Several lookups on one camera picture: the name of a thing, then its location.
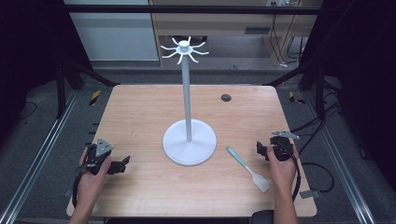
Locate white cabinet panel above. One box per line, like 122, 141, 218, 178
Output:
63, 0, 160, 63

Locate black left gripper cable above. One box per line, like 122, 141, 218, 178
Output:
71, 170, 86, 209

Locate black crossbar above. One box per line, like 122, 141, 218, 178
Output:
63, 4, 325, 16

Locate person's left hand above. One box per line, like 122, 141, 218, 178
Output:
76, 147, 113, 200

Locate bundle of hanging black cables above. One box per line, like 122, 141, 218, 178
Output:
268, 13, 312, 68

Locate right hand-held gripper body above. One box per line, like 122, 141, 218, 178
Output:
268, 130, 301, 162

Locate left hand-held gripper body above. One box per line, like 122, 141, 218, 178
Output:
82, 137, 115, 175

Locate person's right hand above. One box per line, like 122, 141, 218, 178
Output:
266, 144, 301, 194

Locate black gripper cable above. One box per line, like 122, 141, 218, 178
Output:
71, 170, 86, 209
281, 143, 303, 203

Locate teal handled white spatula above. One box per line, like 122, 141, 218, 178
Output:
225, 146, 271, 194

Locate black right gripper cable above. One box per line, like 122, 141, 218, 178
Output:
281, 143, 303, 203

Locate white hook rack stand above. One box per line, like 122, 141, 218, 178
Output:
160, 35, 218, 167

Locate grey tape strip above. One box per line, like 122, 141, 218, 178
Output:
299, 189, 322, 200

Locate aluminium floor rail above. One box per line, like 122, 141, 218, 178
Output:
0, 90, 80, 224
303, 91, 377, 224

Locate black chair seat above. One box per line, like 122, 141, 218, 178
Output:
250, 209, 276, 224

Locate black metal frame stand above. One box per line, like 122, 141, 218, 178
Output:
55, 57, 120, 119
266, 60, 327, 120

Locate yellow black striped marker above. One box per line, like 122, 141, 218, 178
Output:
288, 91, 306, 105
89, 90, 102, 106

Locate black looped floor cable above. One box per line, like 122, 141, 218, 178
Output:
299, 161, 336, 194

